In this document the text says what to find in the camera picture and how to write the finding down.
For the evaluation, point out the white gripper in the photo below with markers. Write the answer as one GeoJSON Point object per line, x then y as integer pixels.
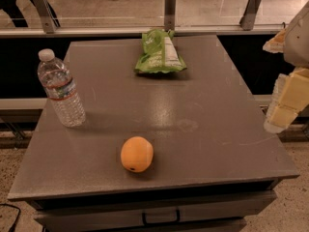
{"type": "Point", "coordinates": [297, 43]}

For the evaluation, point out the clear plastic water bottle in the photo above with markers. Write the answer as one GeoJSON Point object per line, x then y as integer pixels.
{"type": "Point", "coordinates": [58, 83]}

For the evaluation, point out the metal railing bracket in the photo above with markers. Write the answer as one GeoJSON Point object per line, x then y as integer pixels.
{"type": "Point", "coordinates": [48, 20]}
{"type": "Point", "coordinates": [248, 18]}
{"type": "Point", "coordinates": [169, 14]}

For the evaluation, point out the black drawer handle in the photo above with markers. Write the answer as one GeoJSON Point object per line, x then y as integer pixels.
{"type": "Point", "coordinates": [160, 217]}

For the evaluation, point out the green rice chip bag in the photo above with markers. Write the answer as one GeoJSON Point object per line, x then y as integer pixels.
{"type": "Point", "coordinates": [159, 53]}

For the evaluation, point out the grey drawer cabinet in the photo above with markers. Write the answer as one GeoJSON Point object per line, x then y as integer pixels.
{"type": "Point", "coordinates": [213, 160]}

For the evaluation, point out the orange fruit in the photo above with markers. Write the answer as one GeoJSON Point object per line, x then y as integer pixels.
{"type": "Point", "coordinates": [137, 154]}

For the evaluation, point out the right metal railing bracket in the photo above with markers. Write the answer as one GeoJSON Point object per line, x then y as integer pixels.
{"type": "Point", "coordinates": [248, 18]}

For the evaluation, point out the left metal railing bracket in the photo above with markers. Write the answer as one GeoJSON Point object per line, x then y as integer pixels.
{"type": "Point", "coordinates": [48, 20]}

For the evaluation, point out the middle metal railing bracket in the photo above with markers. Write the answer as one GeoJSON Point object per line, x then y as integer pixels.
{"type": "Point", "coordinates": [169, 14]}

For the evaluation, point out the person legs in background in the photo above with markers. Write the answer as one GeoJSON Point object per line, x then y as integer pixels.
{"type": "Point", "coordinates": [12, 10]}

